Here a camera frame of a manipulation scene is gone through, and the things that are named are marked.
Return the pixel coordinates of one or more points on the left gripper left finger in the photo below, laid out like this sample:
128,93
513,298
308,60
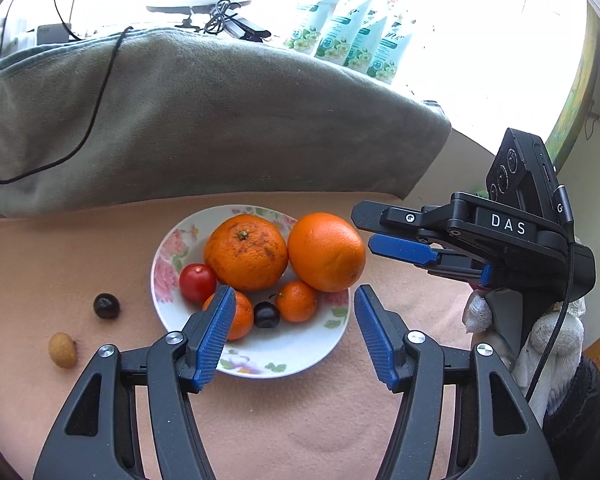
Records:
95,434

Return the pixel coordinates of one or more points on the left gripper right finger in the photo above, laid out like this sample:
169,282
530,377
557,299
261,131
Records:
495,434

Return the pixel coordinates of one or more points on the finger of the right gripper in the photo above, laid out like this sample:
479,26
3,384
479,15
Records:
444,263
383,218

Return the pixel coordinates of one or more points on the smooth large orange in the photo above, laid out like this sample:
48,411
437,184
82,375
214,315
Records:
326,252

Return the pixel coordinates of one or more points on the brown longan fruit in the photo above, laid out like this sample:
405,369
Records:
62,350

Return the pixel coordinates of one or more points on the small mandarin with stem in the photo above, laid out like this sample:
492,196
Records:
296,302

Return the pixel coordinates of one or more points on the dark plum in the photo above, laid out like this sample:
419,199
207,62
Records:
106,306
265,315

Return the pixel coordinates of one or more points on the rough large orange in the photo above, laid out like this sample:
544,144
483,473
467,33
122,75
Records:
247,253

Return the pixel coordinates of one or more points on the small round mandarin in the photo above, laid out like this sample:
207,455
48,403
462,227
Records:
243,318

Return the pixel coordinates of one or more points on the red cherry tomato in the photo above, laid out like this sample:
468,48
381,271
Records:
197,282

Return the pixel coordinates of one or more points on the pink table blanket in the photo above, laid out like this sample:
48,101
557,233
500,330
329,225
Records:
332,421

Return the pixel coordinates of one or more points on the floral ceramic plate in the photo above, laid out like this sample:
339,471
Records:
288,348

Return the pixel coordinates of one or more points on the teal refill pouch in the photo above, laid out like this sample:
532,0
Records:
336,40
389,53
366,41
306,25

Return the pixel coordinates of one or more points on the grey folded blanket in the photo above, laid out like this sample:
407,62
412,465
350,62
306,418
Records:
163,113

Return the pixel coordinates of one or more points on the black power adapter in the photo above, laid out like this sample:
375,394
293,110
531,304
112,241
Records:
52,34

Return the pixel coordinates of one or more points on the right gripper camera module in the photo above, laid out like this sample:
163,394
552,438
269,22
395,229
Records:
523,176

